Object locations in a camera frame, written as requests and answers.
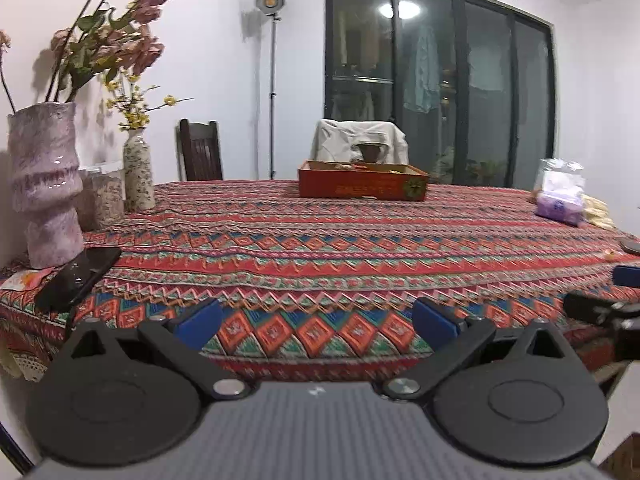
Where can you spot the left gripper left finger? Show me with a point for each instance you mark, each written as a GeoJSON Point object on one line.
{"type": "Point", "coordinates": [179, 342]}

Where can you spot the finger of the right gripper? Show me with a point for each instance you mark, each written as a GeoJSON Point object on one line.
{"type": "Point", "coordinates": [626, 276]}

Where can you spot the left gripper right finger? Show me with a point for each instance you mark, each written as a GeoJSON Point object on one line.
{"type": "Point", "coordinates": [455, 342]}

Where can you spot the purple tissue pack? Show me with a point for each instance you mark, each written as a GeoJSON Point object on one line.
{"type": "Point", "coordinates": [559, 191]}

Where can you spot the black smartphone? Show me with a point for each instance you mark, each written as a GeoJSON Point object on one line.
{"type": "Point", "coordinates": [76, 279]}

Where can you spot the patterned red tablecloth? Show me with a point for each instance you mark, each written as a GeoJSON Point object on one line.
{"type": "Point", "coordinates": [323, 289]}

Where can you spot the floral ceramic slim vase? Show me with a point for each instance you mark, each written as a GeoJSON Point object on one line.
{"type": "Point", "coordinates": [136, 159]}

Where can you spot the dark wooden chair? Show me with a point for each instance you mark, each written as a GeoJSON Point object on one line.
{"type": "Point", "coordinates": [199, 144]}

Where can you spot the chair with beige jacket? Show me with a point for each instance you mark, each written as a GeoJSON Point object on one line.
{"type": "Point", "coordinates": [357, 142]}

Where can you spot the orange cardboard box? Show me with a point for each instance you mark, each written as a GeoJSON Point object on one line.
{"type": "Point", "coordinates": [361, 180]}

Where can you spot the purple textured vase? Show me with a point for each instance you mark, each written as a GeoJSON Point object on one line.
{"type": "Point", "coordinates": [45, 180]}

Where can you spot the beige jacket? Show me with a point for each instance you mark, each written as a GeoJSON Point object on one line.
{"type": "Point", "coordinates": [350, 137]}

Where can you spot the yellow flower branches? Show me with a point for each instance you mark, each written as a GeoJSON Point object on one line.
{"type": "Point", "coordinates": [127, 98]}

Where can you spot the dark glass sliding door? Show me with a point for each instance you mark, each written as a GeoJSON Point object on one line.
{"type": "Point", "coordinates": [471, 83]}

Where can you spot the pink dried flowers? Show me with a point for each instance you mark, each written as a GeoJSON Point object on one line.
{"type": "Point", "coordinates": [102, 42]}

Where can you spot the studio light on stand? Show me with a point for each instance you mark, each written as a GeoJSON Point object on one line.
{"type": "Point", "coordinates": [271, 9]}

